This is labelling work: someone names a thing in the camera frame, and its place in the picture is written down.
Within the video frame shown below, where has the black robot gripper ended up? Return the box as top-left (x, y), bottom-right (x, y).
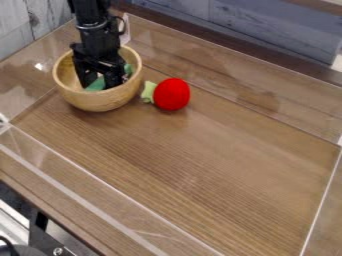
top-left (71, 19), bottom-right (126, 89)

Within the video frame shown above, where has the green rectangular block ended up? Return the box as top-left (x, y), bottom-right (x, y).
top-left (84, 64), bottom-right (134, 91)

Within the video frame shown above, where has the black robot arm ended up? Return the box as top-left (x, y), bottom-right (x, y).
top-left (67, 0), bottom-right (126, 89)

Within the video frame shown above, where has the light wooden bowl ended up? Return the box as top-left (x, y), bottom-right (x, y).
top-left (52, 45), bottom-right (143, 112)

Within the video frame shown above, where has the red knitted strawberry toy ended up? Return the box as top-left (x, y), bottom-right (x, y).
top-left (140, 78), bottom-right (191, 111)

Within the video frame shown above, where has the clear acrylic corner bracket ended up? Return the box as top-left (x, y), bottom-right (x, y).
top-left (119, 13), bottom-right (131, 46)

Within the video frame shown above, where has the black table frame bracket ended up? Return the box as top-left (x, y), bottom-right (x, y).
top-left (28, 209), bottom-right (91, 256)

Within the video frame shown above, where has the black cable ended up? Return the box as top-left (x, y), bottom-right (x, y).
top-left (0, 234), bottom-right (19, 256)

